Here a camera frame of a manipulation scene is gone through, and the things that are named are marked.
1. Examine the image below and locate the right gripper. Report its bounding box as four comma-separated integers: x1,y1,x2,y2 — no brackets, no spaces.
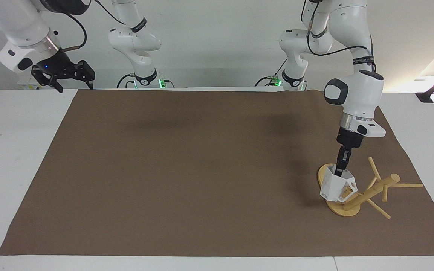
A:
31,50,96,94

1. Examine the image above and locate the black cable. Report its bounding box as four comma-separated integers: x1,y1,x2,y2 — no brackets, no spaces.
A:
94,0,128,26
301,0,377,73
60,11,88,52
116,73,137,90
254,76,278,87

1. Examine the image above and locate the wooden cup rack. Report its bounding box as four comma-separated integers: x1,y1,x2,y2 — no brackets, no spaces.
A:
316,156,424,220

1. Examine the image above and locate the white faceted cup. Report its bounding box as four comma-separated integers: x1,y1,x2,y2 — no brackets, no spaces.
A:
319,166,358,202

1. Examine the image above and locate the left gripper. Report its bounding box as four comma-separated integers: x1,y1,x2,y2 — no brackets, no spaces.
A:
336,127,365,149

